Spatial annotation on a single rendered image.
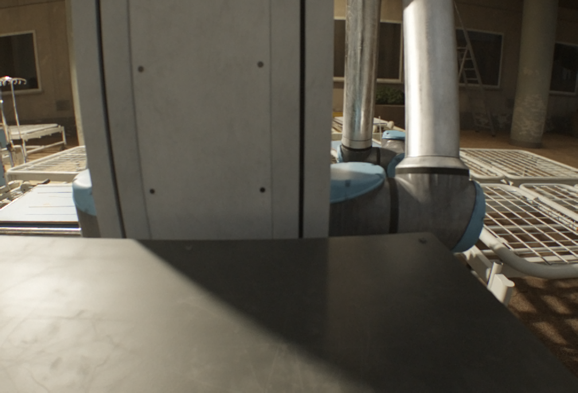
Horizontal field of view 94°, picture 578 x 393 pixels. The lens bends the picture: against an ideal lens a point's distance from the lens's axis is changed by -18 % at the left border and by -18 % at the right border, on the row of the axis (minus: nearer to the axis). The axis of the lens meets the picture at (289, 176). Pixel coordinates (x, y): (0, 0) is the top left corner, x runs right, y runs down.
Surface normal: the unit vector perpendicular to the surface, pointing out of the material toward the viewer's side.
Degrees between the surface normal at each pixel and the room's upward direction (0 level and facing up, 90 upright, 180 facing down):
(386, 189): 30
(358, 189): 85
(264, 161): 90
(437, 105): 71
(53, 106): 90
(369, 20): 104
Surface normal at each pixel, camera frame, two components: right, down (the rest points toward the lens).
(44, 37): 0.08, 0.28
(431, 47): -0.36, -0.06
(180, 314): 0.00, -0.96
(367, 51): 0.14, 0.50
